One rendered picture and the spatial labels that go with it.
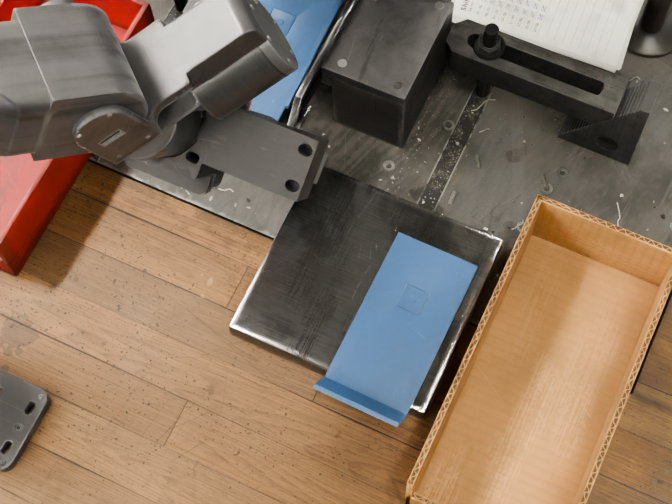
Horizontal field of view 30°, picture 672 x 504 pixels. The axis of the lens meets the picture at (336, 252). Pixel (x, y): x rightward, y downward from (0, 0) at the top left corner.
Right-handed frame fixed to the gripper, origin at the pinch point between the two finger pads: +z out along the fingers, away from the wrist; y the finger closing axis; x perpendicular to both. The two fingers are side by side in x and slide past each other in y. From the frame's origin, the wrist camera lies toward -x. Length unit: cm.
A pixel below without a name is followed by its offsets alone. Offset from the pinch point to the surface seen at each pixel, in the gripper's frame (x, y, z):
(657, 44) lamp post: -29.1, 17.3, 20.5
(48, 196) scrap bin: 12.1, -12.1, 2.1
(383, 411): -20.2, -16.1, -3.1
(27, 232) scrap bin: 12.2, -15.1, 0.5
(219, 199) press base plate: -0.1, -7.9, 7.6
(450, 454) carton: -26.0, -18.0, -0.3
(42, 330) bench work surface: 8.0, -21.9, -0.5
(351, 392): -17.3, -16.1, -1.9
